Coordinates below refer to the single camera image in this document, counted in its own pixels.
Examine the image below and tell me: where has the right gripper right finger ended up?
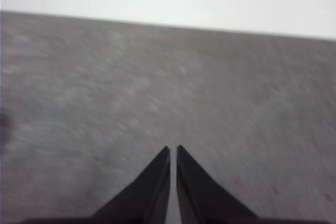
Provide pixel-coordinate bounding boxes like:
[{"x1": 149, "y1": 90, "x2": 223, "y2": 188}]
[{"x1": 176, "y1": 144, "x2": 258, "y2": 224}]

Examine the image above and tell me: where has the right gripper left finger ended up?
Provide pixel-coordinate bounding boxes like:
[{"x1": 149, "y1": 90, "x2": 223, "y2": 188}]
[{"x1": 90, "y1": 145, "x2": 171, "y2": 224}]

